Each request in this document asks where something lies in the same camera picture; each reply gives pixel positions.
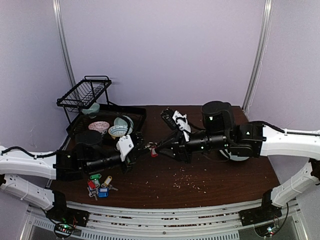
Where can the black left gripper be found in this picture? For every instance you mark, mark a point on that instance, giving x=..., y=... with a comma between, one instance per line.
x=129, y=163

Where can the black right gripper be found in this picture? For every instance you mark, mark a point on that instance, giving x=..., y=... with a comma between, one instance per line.
x=181, y=149

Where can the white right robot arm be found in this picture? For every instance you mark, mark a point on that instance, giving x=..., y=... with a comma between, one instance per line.
x=252, y=139

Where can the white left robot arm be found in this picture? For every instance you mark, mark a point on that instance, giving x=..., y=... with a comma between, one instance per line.
x=88, y=157

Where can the silver keys bunch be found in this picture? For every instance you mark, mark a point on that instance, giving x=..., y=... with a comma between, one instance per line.
x=94, y=194

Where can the yellow blue patterned bowl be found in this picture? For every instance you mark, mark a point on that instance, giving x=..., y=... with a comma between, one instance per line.
x=118, y=131

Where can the light blue bowl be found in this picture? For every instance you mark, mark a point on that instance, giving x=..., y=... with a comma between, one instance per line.
x=123, y=120

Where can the red patterned bowl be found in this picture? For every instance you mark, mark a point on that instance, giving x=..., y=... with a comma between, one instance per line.
x=100, y=126

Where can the blue key tag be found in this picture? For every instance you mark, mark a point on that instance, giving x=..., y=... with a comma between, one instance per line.
x=103, y=192

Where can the light blue flower plate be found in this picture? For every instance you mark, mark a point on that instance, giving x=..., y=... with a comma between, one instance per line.
x=231, y=157

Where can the celadon green bowl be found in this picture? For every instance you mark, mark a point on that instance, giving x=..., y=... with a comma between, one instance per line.
x=92, y=111

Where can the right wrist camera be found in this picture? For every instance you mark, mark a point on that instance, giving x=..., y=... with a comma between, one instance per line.
x=177, y=121

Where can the black wire dish rack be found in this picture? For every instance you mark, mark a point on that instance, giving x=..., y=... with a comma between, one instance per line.
x=86, y=93

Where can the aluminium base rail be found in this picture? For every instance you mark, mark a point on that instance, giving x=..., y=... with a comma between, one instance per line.
x=220, y=222

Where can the right aluminium wall post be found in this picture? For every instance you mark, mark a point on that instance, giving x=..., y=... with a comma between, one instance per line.
x=257, y=64

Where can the aluminium wall post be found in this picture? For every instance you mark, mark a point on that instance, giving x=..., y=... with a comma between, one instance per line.
x=63, y=42
x=257, y=64

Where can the left aluminium wall post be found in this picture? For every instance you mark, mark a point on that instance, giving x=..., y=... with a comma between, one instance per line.
x=63, y=42

